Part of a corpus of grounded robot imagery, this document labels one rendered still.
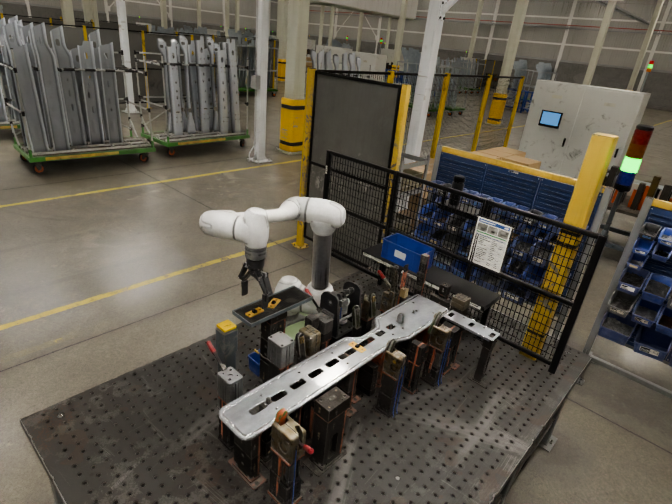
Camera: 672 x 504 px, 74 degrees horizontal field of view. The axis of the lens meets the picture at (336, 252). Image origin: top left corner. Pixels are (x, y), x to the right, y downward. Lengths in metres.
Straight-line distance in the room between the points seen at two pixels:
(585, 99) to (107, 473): 7.98
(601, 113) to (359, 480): 7.33
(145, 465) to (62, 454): 0.34
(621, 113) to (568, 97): 0.83
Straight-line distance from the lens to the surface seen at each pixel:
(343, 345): 2.15
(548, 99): 8.70
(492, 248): 2.75
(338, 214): 2.27
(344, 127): 4.62
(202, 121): 9.84
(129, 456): 2.15
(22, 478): 3.19
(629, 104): 8.40
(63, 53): 8.60
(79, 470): 2.16
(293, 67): 9.62
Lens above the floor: 2.29
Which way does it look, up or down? 25 degrees down
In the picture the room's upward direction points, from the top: 6 degrees clockwise
